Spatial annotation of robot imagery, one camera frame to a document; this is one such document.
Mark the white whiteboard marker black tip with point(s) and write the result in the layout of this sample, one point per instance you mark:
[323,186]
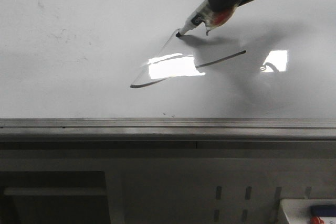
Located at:
[198,16]

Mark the white whiteboard surface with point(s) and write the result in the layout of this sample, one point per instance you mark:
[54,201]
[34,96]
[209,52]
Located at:
[117,59]

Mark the grey slotted metal panel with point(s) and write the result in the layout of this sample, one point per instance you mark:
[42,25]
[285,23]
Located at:
[220,190]

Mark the aluminium whiteboard frame rail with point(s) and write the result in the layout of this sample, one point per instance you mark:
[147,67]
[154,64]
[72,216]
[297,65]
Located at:
[322,129]

